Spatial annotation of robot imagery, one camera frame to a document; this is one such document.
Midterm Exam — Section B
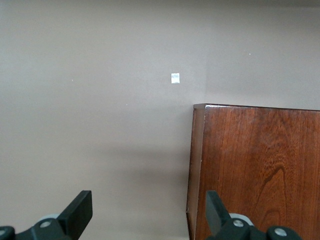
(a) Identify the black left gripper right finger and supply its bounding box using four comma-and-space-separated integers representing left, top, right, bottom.
206, 190, 301, 240

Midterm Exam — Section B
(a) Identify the dark brown wooden cabinet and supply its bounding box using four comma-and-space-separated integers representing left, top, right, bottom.
186, 103, 320, 240

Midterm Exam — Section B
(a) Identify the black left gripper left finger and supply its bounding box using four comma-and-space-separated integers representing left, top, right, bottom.
0, 190, 93, 240

